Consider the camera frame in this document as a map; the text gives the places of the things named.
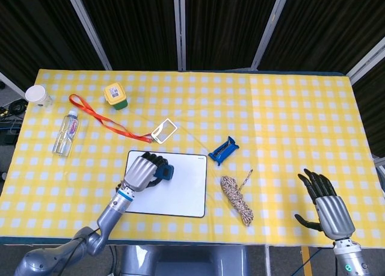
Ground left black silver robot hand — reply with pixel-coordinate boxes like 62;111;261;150
121;151;169;193

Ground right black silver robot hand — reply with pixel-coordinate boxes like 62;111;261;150
294;168;356;241

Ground blue board eraser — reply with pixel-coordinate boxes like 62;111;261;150
155;164;176;182

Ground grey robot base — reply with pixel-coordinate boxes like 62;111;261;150
120;245;250;276

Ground white whiteboard with black rim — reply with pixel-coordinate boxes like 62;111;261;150
119;150;209;219

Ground white clear badge holder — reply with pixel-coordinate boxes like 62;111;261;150
150;118;179;145

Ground yellow floor tape strip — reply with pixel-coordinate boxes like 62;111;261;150
301;246;314;276

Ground green container with yellow lid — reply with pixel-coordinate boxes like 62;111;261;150
103;82;129;111

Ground clear plastic water bottle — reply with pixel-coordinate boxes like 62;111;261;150
52;109;80;158

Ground blue clip tool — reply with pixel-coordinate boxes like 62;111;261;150
208;135;241;167

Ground yellow white checkered tablecloth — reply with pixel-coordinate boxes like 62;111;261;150
0;70;385;248

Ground orange lanyard strap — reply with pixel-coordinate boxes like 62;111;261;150
69;94;153;144

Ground coiled multicolour braided rope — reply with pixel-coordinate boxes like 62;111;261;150
220;168;255;227

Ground black cable coil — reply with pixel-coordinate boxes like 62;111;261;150
8;99;27;116

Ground grey partition frame post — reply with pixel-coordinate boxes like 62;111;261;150
64;0;113;71
250;0;292;71
345;41;385;85
0;71;26;100
173;0;188;72

